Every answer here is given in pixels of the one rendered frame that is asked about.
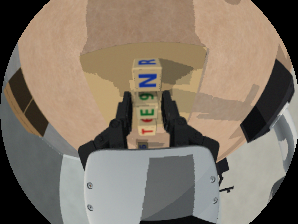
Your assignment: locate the beige letter block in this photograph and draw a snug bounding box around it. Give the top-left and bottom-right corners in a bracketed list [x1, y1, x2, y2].
[135, 91, 159, 119]
[138, 119, 157, 136]
[132, 58, 163, 92]
[137, 142, 148, 149]

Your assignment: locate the tan flat mat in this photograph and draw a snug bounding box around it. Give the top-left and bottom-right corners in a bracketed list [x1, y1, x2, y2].
[79, 42, 207, 129]

